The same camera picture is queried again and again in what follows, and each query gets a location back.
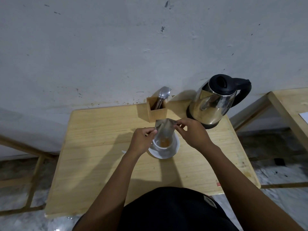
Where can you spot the small translucent sachet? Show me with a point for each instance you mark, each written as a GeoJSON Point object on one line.
{"type": "Point", "coordinates": [165, 128]}

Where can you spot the person's right thumb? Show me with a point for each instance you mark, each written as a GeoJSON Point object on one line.
{"type": "Point", "coordinates": [179, 128]}

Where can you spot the person's left thumb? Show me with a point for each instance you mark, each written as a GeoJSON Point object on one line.
{"type": "Point", "coordinates": [150, 130]}

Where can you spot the person's right forearm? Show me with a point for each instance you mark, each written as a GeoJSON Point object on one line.
{"type": "Point", "coordinates": [240, 185]}

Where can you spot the person's black clothing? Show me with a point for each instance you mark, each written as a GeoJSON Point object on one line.
{"type": "Point", "coordinates": [175, 211]}

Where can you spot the person's left hand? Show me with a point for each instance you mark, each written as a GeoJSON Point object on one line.
{"type": "Point", "coordinates": [139, 141]}

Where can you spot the white cup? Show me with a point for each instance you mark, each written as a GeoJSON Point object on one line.
{"type": "Point", "coordinates": [163, 147]}

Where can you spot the white saucer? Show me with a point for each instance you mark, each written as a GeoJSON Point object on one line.
{"type": "Point", "coordinates": [175, 149]}

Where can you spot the wooden cutlery holder box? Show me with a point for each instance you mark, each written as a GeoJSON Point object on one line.
{"type": "Point", "coordinates": [157, 115]}

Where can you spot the metal spoon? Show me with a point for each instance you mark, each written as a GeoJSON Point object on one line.
{"type": "Point", "coordinates": [168, 95]}
{"type": "Point", "coordinates": [164, 92]}

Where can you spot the wooden bench frame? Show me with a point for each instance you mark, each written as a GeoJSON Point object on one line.
{"type": "Point", "coordinates": [33, 175]}

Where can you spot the white paper sheet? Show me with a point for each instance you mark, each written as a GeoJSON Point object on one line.
{"type": "Point", "coordinates": [304, 117]}

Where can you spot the person's right hand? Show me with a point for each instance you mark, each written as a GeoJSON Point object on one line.
{"type": "Point", "coordinates": [195, 134]}

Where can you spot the wooden side table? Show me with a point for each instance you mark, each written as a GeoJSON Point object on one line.
{"type": "Point", "coordinates": [288, 110]}

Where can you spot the orange drink powder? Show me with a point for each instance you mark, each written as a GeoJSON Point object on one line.
{"type": "Point", "coordinates": [164, 142]}

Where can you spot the person's left forearm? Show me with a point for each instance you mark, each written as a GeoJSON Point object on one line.
{"type": "Point", "coordinates": [113, 190]}

